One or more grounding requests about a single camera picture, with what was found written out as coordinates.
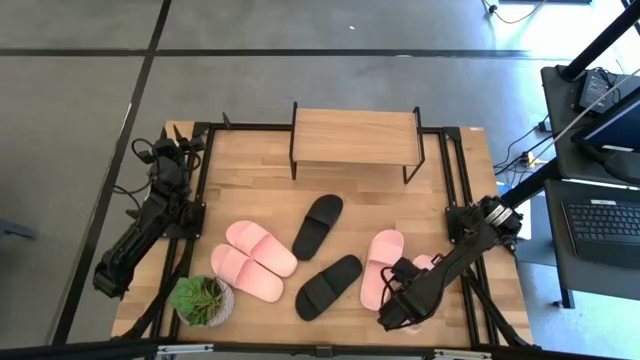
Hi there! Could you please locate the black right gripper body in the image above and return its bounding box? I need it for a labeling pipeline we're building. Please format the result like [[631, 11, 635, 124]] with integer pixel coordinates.
[[385, 266, 453, 327]]

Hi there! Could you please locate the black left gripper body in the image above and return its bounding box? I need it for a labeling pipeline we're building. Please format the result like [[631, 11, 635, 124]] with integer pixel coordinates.
[[148, 135, 206, 174]]

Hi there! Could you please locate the black rubber slide sandal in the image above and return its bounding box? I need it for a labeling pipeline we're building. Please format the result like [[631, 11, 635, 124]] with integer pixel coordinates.
[[294, 254, 364, 322], [291, 193, 345, 262]]

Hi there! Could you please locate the white paper sheet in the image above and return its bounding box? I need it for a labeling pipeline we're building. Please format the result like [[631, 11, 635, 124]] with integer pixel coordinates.
[[513, 198, 534, 241]]

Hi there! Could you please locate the green succulent plant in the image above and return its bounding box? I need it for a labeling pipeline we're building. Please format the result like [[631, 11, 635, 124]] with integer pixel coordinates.
[[168, 274, 225, 327]]

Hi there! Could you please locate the potted green plant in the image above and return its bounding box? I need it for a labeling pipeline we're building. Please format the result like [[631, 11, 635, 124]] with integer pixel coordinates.
[[175, 277, 236, 329]]

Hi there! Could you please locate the black diagonal stand pole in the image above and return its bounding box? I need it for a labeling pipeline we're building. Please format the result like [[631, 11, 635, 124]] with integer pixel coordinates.
[[499, 158, 562, 207], [559, 0, 640, 82]]

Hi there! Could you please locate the grey floor object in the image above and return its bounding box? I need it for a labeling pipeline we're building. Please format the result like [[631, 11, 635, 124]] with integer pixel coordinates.
[[0, 218, 39, 242]]

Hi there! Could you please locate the black laptop keyboard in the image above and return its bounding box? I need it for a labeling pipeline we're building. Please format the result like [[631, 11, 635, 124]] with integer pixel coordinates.
[[560, 198, 640, 270]]

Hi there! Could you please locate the black equipment desk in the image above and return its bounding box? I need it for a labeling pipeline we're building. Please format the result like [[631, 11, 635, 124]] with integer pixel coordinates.
[[539, 64, 640, 309]]

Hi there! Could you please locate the black computer monitor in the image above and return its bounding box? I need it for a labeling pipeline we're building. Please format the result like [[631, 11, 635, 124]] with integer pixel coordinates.
[[571, 85, 640, 187]]

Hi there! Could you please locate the black power adapter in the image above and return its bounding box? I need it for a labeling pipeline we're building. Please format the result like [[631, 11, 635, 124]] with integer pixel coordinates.
[[578, 68, 612, 114]]

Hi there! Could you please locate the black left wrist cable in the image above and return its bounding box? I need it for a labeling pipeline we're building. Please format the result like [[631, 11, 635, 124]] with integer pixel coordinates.
[[112, 138, 156, 211]]

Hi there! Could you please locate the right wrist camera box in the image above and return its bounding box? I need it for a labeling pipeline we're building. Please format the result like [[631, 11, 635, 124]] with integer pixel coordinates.
[[392, 257, 421, 284]]

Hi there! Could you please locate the black aluminium table frame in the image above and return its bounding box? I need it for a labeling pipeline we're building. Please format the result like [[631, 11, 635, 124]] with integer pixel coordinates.
[[112, 112, 541, 351]]

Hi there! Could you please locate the wooden shelf with black frame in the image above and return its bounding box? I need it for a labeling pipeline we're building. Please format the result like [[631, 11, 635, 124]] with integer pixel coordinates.
[[288, 101, 427, 185]]

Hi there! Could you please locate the black floor cables bundle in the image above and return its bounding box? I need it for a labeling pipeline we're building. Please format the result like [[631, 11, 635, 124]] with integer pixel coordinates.
[[493, 117, 552, 177]]

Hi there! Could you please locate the black camera mounting bar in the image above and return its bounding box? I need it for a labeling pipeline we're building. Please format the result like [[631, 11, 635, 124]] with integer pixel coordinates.
[[0, 338, 640, 360]]

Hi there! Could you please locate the white thin cable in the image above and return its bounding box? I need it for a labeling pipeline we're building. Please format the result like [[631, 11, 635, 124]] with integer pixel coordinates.
[[542, 67, 640, 154]]

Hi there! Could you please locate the black floor cable with plug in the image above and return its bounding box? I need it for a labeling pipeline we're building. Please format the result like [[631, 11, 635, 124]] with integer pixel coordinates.
[[480, 0, 549, 25]]

